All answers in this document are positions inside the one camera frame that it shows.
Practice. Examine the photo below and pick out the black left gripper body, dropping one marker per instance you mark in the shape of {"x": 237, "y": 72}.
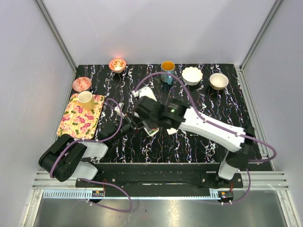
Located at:
{"x": 131, "y": 126}

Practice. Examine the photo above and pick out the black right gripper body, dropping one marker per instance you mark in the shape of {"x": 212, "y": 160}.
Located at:
{"x": 155, "y": 119}

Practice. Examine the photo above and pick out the white red remote control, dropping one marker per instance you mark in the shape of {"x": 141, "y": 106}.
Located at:
{"x": 150, "y": 128}

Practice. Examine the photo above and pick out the white battery cover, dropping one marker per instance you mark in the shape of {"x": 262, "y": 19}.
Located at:
{"x": 171, "y": 131}

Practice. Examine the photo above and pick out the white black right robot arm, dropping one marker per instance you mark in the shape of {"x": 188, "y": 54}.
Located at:
{"x": 177, "y": 115}

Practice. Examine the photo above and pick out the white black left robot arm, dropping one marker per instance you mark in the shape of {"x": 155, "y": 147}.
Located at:
{"x": 63, "y": 159}

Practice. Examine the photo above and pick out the blue mug yellow inside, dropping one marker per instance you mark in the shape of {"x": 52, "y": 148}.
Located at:
{"x": 168, "y": 67}

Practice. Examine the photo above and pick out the white scalloped bowl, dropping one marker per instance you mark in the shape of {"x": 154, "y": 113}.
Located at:
{"x": 192, "y": 76}

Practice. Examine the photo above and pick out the floral pink tray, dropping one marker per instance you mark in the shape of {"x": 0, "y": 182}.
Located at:
{"x": 79, "y": 122}

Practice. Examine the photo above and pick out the cream yellow cup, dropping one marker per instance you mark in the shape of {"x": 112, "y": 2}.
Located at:
{"x": 86, "y": 100}

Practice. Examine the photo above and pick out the red patterned small bowl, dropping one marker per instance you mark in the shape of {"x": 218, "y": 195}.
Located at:
{"x": 117, "y": 65}

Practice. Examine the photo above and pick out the red patterned saucer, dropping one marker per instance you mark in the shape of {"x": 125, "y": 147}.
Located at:
{"x": 81, "y": 84}

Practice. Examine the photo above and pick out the cream round bowl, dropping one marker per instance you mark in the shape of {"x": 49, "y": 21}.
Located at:
{"x": 218, "y": 81}

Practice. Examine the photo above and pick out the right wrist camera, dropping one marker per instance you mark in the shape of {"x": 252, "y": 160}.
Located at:
{"x": 145, "y": 91}

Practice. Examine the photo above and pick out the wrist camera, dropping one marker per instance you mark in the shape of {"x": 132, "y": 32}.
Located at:
{"x": 119, "y": 109}
{"x": 145, "y": 91}

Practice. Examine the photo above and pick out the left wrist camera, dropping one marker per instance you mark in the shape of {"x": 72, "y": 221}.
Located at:
{"x": 119, "y": 109}

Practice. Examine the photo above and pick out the black mounting base plate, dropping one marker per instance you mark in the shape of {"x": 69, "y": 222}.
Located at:
{"x": 165, "y": 180}

